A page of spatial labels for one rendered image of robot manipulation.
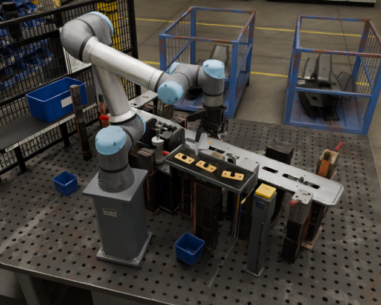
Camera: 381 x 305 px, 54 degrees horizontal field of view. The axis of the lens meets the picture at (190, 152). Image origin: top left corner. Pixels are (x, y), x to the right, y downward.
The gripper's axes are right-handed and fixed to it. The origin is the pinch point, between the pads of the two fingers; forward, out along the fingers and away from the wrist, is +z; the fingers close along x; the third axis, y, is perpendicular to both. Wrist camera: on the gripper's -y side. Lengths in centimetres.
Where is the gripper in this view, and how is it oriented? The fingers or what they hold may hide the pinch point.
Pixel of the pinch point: (206, 146)
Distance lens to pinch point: 150.3
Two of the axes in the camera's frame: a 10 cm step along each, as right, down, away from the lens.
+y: 7.8, 3.6, -5.2
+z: 0.0, 8.3, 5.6
